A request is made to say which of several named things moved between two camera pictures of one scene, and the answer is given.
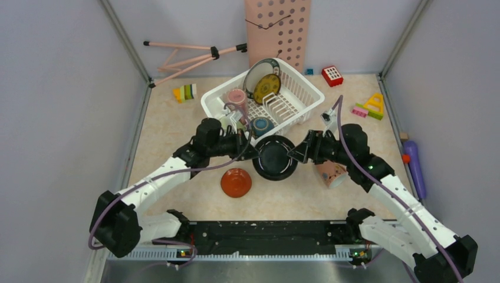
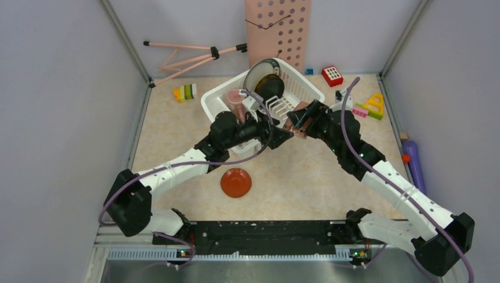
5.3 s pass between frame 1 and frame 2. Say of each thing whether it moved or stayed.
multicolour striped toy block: stayed
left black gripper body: moved
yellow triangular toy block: stayed
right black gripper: moved
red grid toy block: stayed
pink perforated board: stayed
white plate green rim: stayed
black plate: moved
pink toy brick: stayed
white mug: moved
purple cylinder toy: stayed
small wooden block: stayed
